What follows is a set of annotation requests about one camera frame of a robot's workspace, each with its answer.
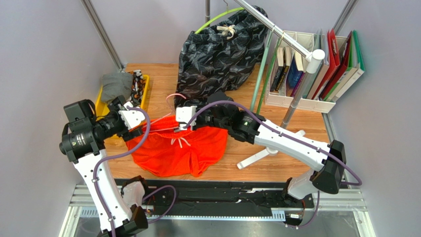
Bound white book organizer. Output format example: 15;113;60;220
264;30;336;113

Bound black orange patterned cloth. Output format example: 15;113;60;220
129;69;146;106

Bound green folder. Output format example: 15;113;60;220
321;30;358;102

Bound lime green hanger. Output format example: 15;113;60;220
194;6;244;35

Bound blue book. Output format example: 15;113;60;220
286;56;304;97

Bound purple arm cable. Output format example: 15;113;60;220
92;106;177;237
184;100;363;229

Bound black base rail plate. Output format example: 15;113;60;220
143;179;315;217

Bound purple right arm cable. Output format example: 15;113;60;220
184;100;363;229

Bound light green hanger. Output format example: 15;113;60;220
250;31;273;112

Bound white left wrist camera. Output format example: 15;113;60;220
118;101;145;130

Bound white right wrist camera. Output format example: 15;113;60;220
175;106;197;131

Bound dark green hanger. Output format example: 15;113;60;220
256;37;282;114

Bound orange mesh shorts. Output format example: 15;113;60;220
131;116;228;177

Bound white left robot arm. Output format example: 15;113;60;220
59;95;149;237

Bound silver clothes rack rail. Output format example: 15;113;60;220
203;0;327;128

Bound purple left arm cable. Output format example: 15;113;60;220
92;106;177;237

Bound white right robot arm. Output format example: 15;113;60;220
183;92;346;199

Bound pink wire hanger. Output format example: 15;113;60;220
150;93;186;125

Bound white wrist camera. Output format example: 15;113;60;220
118;101;145;130
175;106;197;131

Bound dark shark print shorts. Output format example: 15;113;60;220
174;10;269;107

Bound yellow plastic tray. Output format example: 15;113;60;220
94;71;147;141

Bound red folder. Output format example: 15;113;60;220
311;29;348;100

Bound grey folded cloth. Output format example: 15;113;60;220
100;72;133;103

